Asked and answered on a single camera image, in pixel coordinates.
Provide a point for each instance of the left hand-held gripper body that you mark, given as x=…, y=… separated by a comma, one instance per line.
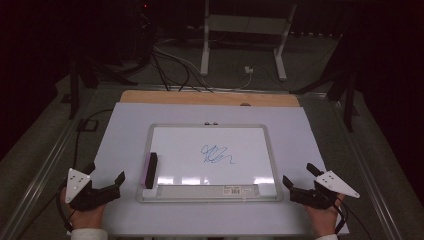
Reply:
x=95, y=196

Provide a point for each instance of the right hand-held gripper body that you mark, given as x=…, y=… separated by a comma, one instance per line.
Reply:
x=320, y=191

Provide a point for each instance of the purple and black whiteboard eraser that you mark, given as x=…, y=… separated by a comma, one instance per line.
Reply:
x=150, y=170

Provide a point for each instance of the silver framed whiteboard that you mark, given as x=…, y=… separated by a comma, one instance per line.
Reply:
x=213, y=173

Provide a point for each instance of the person's left hand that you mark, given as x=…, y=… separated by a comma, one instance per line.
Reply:
x=88, y=218

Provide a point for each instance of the person's right hand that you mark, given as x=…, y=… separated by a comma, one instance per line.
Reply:
x=323, y=220

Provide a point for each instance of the black square floor plate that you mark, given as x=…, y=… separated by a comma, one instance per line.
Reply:
x=88, y=125

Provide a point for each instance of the large white table mat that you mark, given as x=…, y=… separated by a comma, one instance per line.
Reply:
x=126, y=133

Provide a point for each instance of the striped label sticker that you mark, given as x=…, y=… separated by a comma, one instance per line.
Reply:
x=231, y=190

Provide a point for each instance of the black metal stand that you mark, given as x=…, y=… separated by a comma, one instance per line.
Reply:
x=348, y=96

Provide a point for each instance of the small white plug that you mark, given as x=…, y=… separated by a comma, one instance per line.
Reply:
x=248, y=69

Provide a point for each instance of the dark equipment with red light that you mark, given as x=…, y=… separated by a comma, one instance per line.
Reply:
x=133, y=30

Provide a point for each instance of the white metal stand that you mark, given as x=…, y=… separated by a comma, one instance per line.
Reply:
x=246, y=24

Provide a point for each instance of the silver metal rail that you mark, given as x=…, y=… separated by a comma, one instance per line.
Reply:
x=40, y=173
x=363, y=166

